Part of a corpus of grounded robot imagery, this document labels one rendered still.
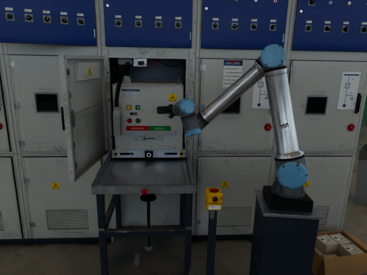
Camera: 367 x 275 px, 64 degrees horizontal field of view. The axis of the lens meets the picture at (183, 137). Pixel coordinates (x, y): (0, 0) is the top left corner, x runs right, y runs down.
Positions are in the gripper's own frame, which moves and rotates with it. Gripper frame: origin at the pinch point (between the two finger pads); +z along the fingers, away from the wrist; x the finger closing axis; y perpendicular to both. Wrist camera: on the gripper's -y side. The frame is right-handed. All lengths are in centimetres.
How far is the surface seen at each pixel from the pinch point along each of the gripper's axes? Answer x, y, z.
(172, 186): -46, -6, -22
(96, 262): -112, -50, 55
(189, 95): 15.3, 26.0, 24.5
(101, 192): -47, -46, -10
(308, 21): 63, 108, -16
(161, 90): 16.3, -0.9, 7.9
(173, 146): -23.3, 8.3, 17.0
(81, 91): 16, -54, 7
